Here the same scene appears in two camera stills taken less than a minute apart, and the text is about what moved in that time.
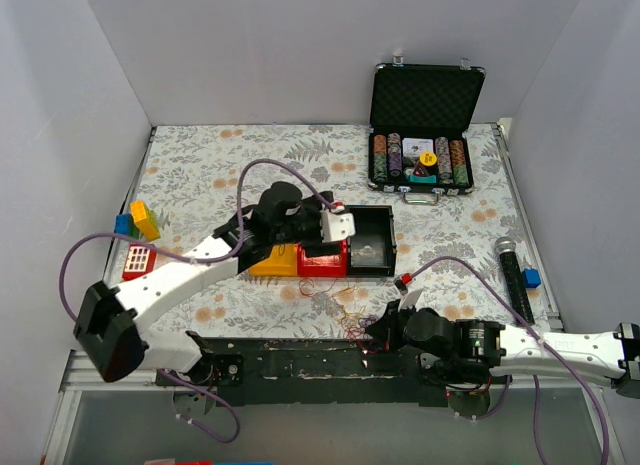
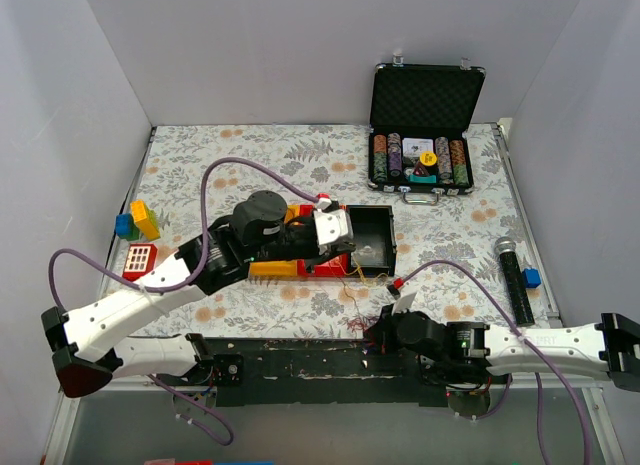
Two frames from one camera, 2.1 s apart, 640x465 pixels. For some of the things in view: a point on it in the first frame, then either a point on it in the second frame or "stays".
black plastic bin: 372,248 stays
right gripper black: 395,325 stays
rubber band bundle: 352,315 to 358,267
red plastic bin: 335,265 stays
